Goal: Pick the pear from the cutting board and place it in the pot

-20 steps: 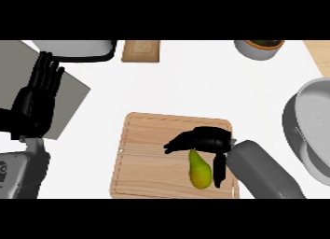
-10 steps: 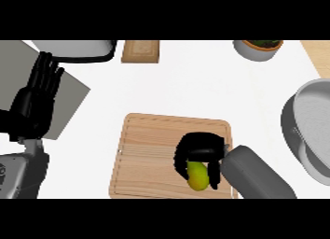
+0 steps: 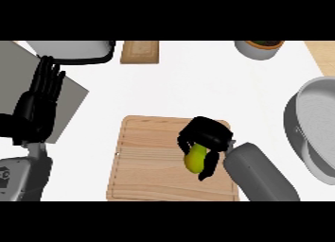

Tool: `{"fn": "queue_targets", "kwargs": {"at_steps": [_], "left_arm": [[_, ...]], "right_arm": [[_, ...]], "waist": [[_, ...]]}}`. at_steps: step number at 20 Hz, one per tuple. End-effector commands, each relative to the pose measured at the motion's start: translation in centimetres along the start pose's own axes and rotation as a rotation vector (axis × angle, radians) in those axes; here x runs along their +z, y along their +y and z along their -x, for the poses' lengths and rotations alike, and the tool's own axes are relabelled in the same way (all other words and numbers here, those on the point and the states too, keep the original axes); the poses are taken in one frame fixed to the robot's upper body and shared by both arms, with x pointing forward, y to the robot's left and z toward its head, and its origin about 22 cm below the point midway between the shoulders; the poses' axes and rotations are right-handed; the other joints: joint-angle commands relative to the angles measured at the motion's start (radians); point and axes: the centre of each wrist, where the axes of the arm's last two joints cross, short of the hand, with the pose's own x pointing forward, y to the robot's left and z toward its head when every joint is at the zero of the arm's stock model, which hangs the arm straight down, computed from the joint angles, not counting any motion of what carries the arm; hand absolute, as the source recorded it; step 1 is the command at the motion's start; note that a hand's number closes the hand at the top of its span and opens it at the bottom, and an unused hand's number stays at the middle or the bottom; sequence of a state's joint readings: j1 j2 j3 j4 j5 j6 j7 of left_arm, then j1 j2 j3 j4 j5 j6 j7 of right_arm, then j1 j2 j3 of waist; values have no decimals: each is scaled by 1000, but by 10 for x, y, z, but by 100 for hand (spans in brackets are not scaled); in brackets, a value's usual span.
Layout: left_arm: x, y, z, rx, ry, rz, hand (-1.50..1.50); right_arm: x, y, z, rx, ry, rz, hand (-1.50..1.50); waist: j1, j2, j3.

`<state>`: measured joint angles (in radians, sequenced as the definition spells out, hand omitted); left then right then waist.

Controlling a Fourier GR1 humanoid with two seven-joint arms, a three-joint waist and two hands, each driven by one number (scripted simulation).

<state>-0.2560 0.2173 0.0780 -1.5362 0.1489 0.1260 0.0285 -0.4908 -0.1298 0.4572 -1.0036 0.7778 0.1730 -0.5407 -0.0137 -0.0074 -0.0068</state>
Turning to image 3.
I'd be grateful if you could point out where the flat grey panel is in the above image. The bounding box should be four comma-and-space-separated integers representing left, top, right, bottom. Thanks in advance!
0, 40, 90, 145

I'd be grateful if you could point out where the white plant pot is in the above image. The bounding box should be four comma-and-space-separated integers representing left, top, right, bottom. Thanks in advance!
233, 40, 286, 61

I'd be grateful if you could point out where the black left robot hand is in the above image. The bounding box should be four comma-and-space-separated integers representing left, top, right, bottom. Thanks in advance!
0, 55, 66, 147

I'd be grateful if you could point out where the yellow-green pear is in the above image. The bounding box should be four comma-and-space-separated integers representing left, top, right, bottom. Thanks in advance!
183, 143, 209, 175

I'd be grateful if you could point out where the grey metal pot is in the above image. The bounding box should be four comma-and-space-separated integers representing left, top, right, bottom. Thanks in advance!
282, 76, 335, 190

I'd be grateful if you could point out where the pale wooden cutting board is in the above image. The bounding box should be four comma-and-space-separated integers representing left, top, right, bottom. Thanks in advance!
104, 114, 242, 202

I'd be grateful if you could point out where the small brown wooden block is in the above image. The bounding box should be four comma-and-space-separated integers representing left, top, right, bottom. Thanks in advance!
118, 40, 160, 65

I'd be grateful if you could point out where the white appliance with black rim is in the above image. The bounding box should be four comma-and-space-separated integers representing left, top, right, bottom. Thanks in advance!
23, 40, 116, 66

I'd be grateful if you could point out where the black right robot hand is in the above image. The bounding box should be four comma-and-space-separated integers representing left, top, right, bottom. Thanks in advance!
175, 115, 234, 182

